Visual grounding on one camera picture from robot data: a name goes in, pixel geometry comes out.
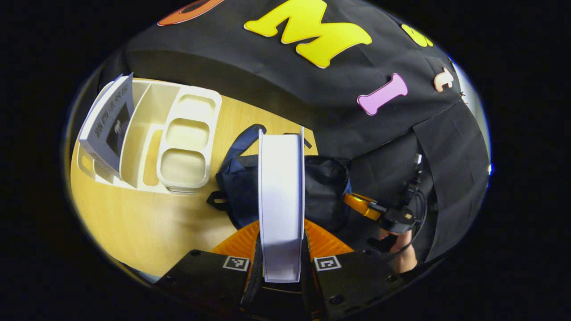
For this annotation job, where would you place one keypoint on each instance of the blue schoolbag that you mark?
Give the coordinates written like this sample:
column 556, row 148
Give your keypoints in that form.
column 325, row 187

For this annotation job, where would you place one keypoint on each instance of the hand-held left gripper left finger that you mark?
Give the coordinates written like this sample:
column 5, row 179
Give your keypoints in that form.
column 253, row 290

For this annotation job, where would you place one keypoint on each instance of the white bookshelf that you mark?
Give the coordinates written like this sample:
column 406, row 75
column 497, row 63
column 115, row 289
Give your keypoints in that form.
column 185, row 133

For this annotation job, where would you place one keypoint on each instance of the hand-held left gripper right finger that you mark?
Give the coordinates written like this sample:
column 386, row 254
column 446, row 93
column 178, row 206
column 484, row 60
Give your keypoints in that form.
column 310, row 294

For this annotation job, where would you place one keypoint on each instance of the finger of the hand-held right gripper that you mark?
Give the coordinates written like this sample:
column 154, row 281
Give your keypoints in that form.
column 361, row 205

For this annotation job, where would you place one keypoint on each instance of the grey cover book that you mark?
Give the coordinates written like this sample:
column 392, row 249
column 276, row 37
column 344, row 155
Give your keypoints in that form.
column 281, row 200

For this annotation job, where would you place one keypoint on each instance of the black backdrop cloth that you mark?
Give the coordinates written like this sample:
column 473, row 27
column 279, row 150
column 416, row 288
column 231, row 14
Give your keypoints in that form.
column 290, row 89

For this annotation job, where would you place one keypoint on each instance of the pale blue cover book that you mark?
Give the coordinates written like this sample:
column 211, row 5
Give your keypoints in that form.
column 109, row 125

